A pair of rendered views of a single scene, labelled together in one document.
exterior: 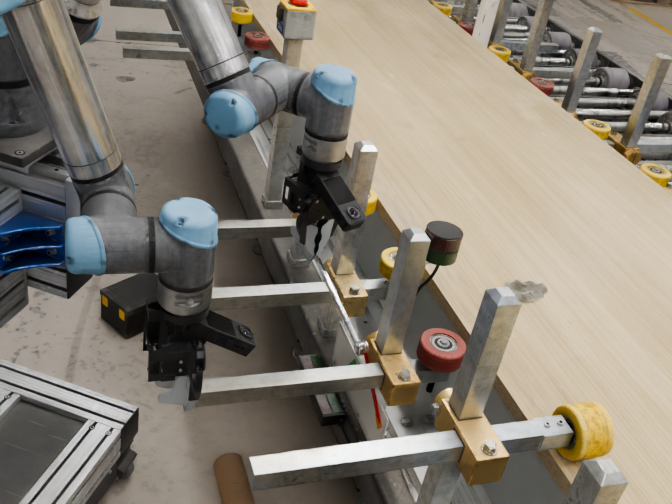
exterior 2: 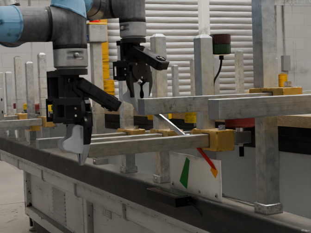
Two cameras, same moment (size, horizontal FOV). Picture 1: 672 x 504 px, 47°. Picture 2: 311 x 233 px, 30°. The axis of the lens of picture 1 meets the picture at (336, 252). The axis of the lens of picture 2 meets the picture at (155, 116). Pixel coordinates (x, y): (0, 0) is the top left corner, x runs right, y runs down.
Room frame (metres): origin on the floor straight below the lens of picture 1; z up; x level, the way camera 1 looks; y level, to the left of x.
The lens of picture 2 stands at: (-0.41, 0.08, 0.98)
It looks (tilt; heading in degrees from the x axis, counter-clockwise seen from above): 3 degrees down; 357
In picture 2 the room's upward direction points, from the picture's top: 2 degrees counter-clockwise
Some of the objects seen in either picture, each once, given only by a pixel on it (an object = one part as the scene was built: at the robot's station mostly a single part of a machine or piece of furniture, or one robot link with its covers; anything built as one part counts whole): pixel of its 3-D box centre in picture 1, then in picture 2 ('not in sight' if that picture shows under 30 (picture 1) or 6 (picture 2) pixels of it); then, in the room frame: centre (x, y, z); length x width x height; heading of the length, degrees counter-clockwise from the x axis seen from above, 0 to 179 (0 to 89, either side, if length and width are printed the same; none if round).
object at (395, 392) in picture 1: (391, 366); (211, 138); (1.03, -0.13, 0.85); 0.13 x 0.06 x 0.05; 24
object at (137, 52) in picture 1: (194, 55); (27, 123); (2.35, 0.55, 0.83); 0.43 x 0.03 x 0.04; 114
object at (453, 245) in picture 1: (443, 236); (218, 39); (1.07, -0.16, 1.10); 0.06 x 0.06 x 0.02
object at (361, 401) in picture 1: (356, 387); (193, 174); (1.07, -0.08, 0.75); 0.26 x 0.01 x 0.10; 24
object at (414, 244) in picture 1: (387, 348); (205, 129); (1.05, -0.12, 0.87); 0.03 x 0.03 x 0.48; 24
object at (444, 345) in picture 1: (436, 365); (240, 133); (1.05, -0.21, 0.85); 0.08 x 0.08 x 0.11
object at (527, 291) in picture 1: (528, 287); not in sight; (1.26, -0.37, 0.91); 0.09 x 0.07 x 0.02; 107
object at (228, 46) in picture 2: (439, 249); (219, 49); (1.07, -0.16, 1.07); 0.06 x 0.06 x 0.02
